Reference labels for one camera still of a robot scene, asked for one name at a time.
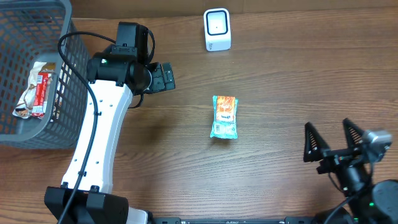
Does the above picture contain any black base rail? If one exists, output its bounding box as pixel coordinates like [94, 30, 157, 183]
[154, 217, 316, 224]

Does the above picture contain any teal tissue packet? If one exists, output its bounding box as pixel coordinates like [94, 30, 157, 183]
[210, 95, 239, 139]

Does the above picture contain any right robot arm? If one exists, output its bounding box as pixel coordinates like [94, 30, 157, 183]
[303, 118, 397, 223]

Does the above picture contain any white barcode scanner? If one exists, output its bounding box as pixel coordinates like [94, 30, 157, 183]
[203, 8, 232, 52]

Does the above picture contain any white brown snack packet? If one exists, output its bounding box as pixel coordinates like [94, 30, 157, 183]
[12, 62, 55, 119]

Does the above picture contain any grey plastic mesh basket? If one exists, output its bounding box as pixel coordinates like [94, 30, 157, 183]
[1, 1, 88, 149]

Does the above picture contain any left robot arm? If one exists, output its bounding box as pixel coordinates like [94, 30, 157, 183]
[44, 22, 175, 224]

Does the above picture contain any red snack bar wrapper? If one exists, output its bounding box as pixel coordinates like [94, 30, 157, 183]
[32, 72, 52, 119]

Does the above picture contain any orange snack packet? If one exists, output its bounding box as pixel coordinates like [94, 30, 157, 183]
[216, 96, 236, 122]

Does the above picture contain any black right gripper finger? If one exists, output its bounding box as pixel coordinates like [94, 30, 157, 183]
[343, 118, 364, 149]
[303, 122, 330, 162]

